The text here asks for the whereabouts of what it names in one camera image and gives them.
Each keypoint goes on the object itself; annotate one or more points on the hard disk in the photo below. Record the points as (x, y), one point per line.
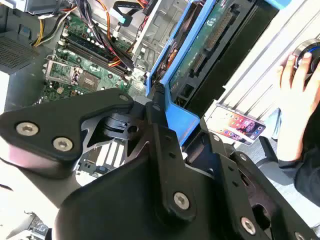
(195, 65)

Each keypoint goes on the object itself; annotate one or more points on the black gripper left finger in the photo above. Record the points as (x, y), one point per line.
(50, 120)

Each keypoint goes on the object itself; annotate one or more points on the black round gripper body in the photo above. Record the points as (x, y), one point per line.
(112, 212)

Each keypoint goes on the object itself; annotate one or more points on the person's bare hand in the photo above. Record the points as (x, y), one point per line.
(295, 105)

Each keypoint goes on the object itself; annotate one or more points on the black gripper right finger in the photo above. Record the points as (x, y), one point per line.
(228, 175)

